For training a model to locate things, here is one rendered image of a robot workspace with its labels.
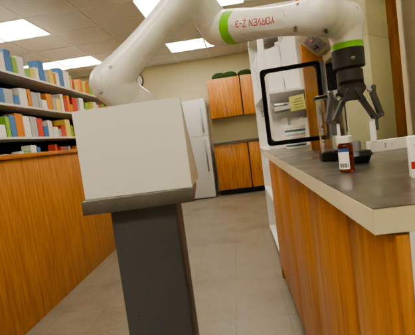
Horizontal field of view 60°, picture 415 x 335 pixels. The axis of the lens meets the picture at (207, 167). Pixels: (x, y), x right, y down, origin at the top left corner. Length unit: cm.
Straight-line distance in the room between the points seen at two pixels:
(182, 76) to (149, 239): 630
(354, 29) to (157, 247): 86
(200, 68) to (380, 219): 681
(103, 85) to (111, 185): 32
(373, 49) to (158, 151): 106
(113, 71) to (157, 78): 619
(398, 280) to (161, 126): 71
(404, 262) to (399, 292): 5
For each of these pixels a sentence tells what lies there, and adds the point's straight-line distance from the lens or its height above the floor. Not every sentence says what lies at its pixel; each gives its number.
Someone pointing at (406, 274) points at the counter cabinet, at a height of 84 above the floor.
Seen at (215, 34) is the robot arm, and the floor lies 142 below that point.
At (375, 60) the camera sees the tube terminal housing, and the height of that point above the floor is 131.
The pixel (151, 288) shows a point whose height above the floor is 64.
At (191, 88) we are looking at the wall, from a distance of 724.
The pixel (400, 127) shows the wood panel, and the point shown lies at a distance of 212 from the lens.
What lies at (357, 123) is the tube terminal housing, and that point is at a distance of 165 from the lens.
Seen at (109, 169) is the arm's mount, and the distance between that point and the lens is 109.
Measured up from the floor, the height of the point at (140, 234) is 81.
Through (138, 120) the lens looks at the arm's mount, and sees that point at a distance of 106.
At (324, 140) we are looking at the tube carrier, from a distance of 129.
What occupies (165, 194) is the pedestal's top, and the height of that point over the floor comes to 93.
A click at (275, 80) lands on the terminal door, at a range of 194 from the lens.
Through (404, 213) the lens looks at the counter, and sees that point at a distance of 59.
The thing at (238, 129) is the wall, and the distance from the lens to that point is 713.
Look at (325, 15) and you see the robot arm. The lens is 106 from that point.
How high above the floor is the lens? 107
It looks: 4 degrees down
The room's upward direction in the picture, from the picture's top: 8 degrees counter-clockwise
